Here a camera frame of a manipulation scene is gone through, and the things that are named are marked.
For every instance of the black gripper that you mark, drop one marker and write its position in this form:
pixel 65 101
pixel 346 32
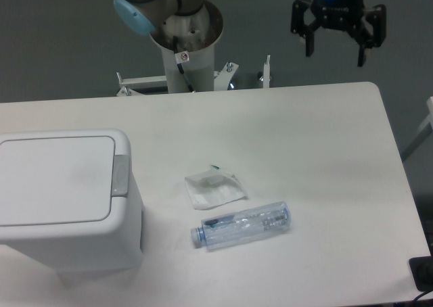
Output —
pixel 369 24

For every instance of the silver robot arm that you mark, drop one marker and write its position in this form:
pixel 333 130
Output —
pixel 146 16

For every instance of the white trash can lid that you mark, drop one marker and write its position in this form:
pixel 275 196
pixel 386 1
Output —
pixel 56 181

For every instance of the white plastic trash can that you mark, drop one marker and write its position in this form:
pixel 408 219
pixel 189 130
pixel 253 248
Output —
pixel 114 243

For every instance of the white plastic wrapper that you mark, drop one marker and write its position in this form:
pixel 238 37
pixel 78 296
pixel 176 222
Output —
pixel 213 188

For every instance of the clear plastic water bottle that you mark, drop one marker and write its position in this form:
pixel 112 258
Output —
pixel 242 227

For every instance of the black device at table edge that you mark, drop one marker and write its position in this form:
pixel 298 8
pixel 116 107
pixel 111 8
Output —
pixel 421 269

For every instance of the grey lid push button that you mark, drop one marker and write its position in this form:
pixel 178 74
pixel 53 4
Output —
pixel 120 176

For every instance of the white furniture frame right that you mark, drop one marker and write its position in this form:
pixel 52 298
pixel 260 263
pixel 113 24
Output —
pixel 423 131

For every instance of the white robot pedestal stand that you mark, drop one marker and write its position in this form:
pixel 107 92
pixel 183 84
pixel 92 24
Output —
pixel 184 72

